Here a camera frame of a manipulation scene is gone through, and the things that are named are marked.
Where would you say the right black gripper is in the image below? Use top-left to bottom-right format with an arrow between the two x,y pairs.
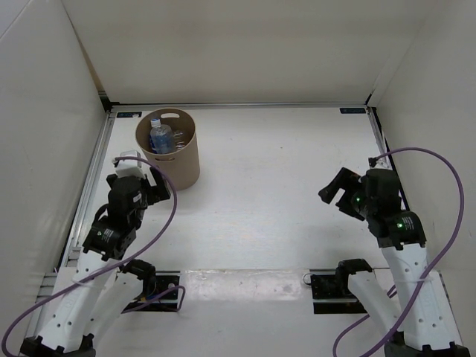
318,167 -> 376,221

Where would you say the purple cable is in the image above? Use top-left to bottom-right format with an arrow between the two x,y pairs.
332,147 -> 464,357
1,156 -> 186,357

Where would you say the blue label plastic bottle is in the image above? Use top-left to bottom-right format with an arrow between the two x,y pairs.
149,118 -> 176,155

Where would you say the right blue corner label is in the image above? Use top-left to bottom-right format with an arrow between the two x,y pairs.
339,107 -> 366,115

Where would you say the left blue corner label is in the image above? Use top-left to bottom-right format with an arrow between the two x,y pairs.
116,112 -> 142,118

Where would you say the brown round bin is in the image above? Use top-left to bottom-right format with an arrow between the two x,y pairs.
135,108 -> 200,190

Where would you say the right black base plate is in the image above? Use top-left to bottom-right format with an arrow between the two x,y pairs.
302,270 -> 367,315

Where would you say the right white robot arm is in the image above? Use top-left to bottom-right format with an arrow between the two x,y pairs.
318,167 -> 470,356

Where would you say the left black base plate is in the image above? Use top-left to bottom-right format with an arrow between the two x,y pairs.
123,271 -> 181,312

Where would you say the blue corner label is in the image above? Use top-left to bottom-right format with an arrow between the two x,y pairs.
339,107 -> 366,115
116,112 -> 142,118

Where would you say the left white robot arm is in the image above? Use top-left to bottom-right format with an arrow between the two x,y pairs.
20,162 -> 176,356

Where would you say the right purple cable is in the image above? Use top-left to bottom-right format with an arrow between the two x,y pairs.
332,147 -> 464,357

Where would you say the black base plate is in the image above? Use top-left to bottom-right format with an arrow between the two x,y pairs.
123,271 -> 181,312
302,270 -> 367,315

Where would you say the left aluminium frame rail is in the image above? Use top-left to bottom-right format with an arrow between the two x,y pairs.
58,110 -> 113,268

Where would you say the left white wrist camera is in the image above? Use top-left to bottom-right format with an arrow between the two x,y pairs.
112,150 -> 146,179

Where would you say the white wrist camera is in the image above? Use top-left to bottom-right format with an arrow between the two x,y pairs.
112,150 -> 146,179
368,157 -> 392,170

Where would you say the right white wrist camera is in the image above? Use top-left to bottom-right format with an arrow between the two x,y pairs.
368,157 -> 392,170

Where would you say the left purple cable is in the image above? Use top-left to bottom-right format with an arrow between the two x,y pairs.
1,156 -> 186,357

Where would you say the green label clear bottle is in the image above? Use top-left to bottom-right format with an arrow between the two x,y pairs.
173,130 -> 187,150

